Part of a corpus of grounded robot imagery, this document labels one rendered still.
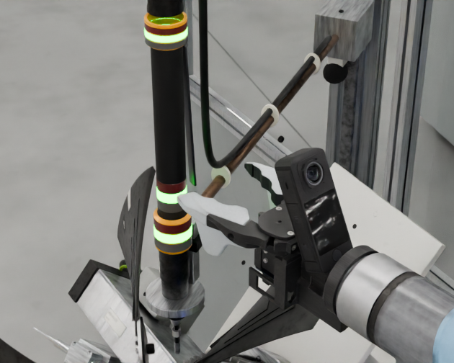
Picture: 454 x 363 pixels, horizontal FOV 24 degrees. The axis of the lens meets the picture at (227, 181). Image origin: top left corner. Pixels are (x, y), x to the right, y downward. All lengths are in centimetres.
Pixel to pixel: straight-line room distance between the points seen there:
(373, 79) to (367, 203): 27
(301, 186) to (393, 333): 16
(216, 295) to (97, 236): 100
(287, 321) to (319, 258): 33
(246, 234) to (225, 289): 187
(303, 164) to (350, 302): 13
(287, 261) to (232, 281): 183
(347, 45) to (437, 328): 83
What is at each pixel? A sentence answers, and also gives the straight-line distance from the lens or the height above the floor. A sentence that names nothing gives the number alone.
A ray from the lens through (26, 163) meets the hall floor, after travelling 430.
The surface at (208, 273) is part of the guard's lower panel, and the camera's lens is 294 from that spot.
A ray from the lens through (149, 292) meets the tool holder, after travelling 125.
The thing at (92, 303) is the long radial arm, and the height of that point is 111.
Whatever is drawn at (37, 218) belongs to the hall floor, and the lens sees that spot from 397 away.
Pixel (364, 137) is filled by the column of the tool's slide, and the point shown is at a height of 131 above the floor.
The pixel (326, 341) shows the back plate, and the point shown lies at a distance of 160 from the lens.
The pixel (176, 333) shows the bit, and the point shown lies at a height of 140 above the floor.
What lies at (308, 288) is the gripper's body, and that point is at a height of 162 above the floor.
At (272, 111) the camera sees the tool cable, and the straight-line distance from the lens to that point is 142.
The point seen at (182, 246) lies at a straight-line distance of 119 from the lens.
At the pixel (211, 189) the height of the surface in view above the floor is 155.
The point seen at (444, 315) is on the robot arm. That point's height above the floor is 168.
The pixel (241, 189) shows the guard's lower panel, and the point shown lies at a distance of 260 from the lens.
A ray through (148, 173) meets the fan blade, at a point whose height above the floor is 142.
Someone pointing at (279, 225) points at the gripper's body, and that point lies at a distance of 101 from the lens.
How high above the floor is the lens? 226
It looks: 33 degrees down
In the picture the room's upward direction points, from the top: straight up
